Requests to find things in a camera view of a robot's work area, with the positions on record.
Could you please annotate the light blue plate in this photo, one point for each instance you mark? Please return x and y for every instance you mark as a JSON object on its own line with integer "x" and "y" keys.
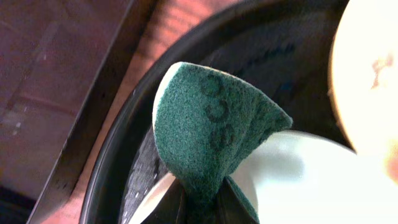
{"x": 297, "y": 177}

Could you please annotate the green yellow sponge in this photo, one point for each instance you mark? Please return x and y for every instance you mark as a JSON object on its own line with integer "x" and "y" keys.
{"x": 206, "y": 122}

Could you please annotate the yellow plate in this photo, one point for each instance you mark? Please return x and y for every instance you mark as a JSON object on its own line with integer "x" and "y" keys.
{"x": 363, "y": 81}

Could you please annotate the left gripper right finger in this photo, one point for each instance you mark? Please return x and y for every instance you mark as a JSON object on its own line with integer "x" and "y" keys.
{"x": 229, "y": 209}

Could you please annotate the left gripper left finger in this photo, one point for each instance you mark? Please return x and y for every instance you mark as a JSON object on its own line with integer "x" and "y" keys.
{"x": 171, "y": 209}

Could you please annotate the black rectangular tray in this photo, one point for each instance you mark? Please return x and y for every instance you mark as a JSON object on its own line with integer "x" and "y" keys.
{"x": 62, "y": 63}

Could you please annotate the round black tray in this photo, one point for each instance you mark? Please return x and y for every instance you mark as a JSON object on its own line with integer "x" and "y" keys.
{"x": 280, "y": 47}

